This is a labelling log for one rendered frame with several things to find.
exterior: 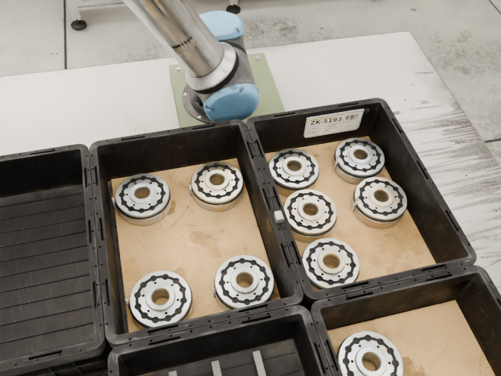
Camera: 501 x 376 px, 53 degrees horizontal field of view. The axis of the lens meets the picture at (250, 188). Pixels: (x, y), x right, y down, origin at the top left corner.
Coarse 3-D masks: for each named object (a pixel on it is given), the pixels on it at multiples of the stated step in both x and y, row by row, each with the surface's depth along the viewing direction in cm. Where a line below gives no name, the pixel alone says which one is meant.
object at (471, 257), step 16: (288, 112) 101; (304, 112) 101; (320, 112) 102; (384, 112) 103; (400, 128) 99; (256, 144) 95; (416, 160) 95; (272, 192) 89; (432, 192) 90; (448, 208) 88; (288, 224) 85; (448, 224) 87; (288, 240) 83; (464, 240) 84; (304, 272) 80; (400, 272) 80; (416, 272) 80; (432, 272) 80; (304, 288) 78; (336, 288) 78; (352, 288) 78; (368, 288) 79
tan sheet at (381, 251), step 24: (336, 144) 110; (384, 168) 106; (336, 192) 102; (408, 216) 99; (360, 240) 95; (384, 240) 96; (408, 240) 96; (360, 264) 92; (384, 264) 92; (408, 264) 93; (432, 264) 93
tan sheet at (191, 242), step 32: (224, 160) 106; (128, 224) 95; (160, 224) 96; (192, 224) 96; (224, 224) 96; (256, 224) 97; (128, 256) 91; (160, 256) 92; (192, 256) 92; (224, 256) 92; (256, 256) 92; (128, 288) 88; (192, 288) 88; (128, 320) 84
